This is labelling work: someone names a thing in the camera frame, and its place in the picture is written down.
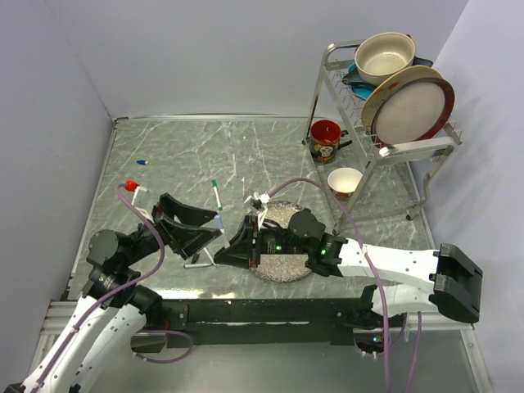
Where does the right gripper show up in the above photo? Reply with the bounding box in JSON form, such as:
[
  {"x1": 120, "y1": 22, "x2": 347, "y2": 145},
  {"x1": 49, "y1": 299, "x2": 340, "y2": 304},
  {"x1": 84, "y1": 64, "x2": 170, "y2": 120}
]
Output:
[{"x1": 215, "y1": 215, "x2": 310, "y2": 269}]

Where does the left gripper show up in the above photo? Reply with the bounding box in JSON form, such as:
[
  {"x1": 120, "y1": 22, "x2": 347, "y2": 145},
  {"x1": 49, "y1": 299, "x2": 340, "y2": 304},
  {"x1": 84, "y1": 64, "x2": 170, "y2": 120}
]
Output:
[{"x1": 120, "y1": 192, "x2": 221, "y2": 266}]

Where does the light blue pen cap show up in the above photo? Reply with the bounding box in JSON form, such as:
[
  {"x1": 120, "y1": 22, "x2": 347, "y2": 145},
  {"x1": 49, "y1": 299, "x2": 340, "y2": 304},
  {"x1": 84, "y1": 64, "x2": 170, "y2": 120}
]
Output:
[{"x1": 215, "y1": 215, "x2": 224, "y2": 232}]

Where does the white pen teal tip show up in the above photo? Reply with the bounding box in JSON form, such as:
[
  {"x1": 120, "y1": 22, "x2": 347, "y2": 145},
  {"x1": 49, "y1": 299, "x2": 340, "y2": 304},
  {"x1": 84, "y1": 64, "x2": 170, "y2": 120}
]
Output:
[{"x1": 211, "y1": 179, "x2": 224, "y2": 211}]

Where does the white pen light blue tip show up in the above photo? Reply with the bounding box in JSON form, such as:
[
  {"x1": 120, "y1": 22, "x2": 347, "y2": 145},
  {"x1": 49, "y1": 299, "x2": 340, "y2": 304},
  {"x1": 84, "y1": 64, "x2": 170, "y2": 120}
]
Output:
[{"x1": 221, "y1": 229, "x2": 230, "y2": 248}]

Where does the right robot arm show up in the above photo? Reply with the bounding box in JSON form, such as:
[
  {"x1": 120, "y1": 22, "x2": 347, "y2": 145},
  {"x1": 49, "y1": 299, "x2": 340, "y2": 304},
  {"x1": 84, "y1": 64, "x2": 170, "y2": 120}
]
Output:
[{"x1": 215, "y1": 209, "x2": 483, "y2": 326}]

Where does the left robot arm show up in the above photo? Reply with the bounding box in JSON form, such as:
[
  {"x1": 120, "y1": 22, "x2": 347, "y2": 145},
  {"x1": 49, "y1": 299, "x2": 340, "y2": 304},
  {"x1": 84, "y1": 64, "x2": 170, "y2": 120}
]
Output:
[{"x1": 6, "y1": 186, "x2": 221, "y2": 392}]

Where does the white pen black tip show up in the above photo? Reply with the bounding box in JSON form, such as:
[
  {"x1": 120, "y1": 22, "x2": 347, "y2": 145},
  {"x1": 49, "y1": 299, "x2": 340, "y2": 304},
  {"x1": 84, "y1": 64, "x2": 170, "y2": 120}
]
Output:
[{"x1": 203, "y1": 247, "x2": 216, "y2": 267}]

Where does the white pen dark blue tip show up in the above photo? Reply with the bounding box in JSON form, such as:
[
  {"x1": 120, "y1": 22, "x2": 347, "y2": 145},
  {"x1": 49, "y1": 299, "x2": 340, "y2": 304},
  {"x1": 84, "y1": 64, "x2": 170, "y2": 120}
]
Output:
[{"x1": 183, "y1": 263, "x2": 214, "y2": 269}]

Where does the speckled blue rim plate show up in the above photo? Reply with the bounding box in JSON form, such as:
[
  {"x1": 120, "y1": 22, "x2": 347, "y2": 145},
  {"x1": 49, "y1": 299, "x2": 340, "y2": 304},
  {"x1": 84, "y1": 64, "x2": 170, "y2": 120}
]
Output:
[{"x1": 252, "y1": 201, "x2": 312, "y2": 284}]

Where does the small white red bowl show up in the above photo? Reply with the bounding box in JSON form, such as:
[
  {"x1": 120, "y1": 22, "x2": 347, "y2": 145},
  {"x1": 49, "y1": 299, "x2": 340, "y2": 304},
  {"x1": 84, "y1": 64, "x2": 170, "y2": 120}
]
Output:
[{"x1": 327, "y1": 168, "x2": 363, "y2": 201}]

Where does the red skull mug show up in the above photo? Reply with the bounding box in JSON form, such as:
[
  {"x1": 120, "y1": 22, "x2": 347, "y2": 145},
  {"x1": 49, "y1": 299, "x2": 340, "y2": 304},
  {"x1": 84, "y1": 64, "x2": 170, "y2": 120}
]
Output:
[{"x1": 308, "y1": 120, "x2": 353, "y2": 163}]

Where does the metal dish rack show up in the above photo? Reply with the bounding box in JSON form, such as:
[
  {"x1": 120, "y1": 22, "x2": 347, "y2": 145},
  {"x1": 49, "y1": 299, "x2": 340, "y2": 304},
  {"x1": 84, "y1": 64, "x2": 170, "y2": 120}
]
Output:
[{"x1": 302, "y1": 40, "x2": 462, "y2": 221}]

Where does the blue dish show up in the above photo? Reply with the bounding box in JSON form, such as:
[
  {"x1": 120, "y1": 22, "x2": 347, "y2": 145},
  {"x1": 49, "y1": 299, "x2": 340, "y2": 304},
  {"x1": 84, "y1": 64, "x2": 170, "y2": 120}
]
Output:
[{"x1": 342, "y1": 56, "x2": 434, "y2": 101}]

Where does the beige plate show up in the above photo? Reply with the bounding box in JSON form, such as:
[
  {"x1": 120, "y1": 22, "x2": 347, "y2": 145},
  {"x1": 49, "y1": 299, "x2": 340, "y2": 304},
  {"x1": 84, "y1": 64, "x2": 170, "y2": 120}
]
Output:
[{"x1": 361, "y1": 65, "x2": 442, "y2": 135}]

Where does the brown rim white plate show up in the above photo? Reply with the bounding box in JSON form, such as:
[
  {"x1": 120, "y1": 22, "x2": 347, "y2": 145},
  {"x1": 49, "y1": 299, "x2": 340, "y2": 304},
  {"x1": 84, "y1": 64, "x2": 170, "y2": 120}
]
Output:
[{"x1": 370, "y1": 77, "x2": 455, "y2": 147}]

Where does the cream ceramic bowl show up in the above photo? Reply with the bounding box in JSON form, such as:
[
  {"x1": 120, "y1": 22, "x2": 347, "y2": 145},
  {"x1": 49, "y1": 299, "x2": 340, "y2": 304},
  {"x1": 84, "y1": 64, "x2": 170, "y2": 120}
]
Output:
[{"x1": 355, "y1": 32, "x2": 416, "y2": 86}]

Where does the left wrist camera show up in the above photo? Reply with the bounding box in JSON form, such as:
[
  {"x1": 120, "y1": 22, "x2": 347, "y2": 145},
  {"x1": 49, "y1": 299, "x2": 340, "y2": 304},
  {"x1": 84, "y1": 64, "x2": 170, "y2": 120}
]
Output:
[{"x1": 124, "y1": 179, "x2": 154, "y2": 221}]

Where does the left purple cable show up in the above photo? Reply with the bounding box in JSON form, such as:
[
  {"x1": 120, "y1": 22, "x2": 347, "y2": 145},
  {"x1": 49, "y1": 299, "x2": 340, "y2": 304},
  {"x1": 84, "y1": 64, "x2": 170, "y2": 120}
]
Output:
[{"x1": 32, "y1": 183, "x2": 167, "y2": 390}]

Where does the purple cable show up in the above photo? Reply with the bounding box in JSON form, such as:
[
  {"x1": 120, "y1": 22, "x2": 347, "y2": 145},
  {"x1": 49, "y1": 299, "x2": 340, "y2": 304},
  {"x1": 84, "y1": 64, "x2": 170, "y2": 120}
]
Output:
[
  {"x1": 268, "y1": 177, "x2": 396, "y2": 393},
  {"x1": 32, "y1": 183, "x2": 167, "y2": 390}
]

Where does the black base frame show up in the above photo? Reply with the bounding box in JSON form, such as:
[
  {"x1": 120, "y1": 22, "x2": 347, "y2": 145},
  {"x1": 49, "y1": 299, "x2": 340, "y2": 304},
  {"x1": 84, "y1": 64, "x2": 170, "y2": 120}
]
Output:
[{"x1": 122, "y1": 286, "x2": 410, "y2": 355}]

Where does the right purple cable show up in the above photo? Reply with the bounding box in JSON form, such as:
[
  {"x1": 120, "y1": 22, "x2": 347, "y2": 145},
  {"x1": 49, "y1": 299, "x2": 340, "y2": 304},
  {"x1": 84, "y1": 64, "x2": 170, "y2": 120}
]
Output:
[{"x1": 268, "y1": 177, "x2": 396, "y2": 393}]

